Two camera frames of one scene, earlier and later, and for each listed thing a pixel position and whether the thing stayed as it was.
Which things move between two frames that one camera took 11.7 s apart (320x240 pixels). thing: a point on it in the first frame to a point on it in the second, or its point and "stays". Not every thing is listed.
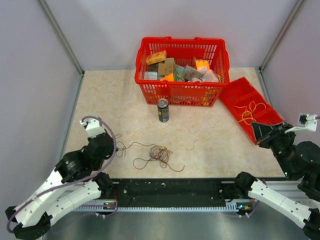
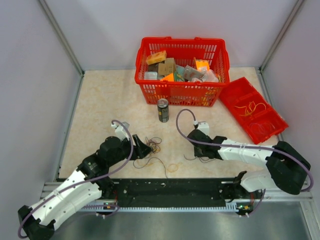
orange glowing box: x=202 y=65 stays
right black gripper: x=279 y=131 to x=197 y=153
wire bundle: x=157 y=153 to x=153 y=144
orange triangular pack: x=169 y=78 stays
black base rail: x=177 y=193 stays
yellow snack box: x=158 y=57 stays
